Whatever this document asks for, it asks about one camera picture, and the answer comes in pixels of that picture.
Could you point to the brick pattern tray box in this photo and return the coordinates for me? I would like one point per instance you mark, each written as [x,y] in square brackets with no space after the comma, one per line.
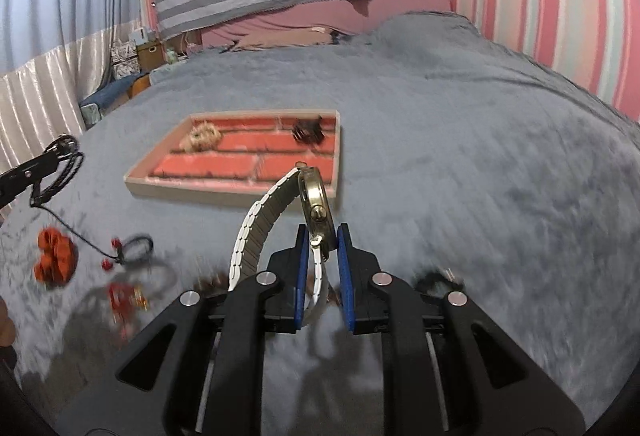
[240,166]

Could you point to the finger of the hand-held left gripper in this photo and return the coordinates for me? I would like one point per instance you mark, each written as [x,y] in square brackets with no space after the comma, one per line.
[25,176]

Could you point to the black scrunchie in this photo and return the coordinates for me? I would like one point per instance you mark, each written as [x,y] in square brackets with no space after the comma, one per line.
[434,280]

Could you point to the white band gold wristwatch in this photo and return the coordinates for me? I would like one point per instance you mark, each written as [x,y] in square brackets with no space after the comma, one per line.
[315,196]

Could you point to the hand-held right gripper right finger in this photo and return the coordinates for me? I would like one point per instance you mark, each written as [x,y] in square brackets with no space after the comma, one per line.
[344,276]

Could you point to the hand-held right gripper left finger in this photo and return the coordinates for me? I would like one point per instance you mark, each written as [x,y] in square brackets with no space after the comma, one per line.
[301,266]

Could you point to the brown storage box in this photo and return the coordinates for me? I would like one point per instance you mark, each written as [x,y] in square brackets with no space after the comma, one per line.
[150,54]

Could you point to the orange fabric flower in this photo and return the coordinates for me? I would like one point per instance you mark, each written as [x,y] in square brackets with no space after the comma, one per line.
[55,258]

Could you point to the blue cloth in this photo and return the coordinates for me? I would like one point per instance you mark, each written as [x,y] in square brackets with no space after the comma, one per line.
[112,91]

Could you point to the beige woven scrunchie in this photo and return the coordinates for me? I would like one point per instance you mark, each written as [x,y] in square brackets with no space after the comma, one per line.
[200,137]

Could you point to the white pleated curtain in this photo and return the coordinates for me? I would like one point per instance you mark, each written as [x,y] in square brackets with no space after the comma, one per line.
[45,81]

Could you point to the black hair claw clip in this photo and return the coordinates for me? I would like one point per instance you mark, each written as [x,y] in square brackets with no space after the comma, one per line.
[307,131]

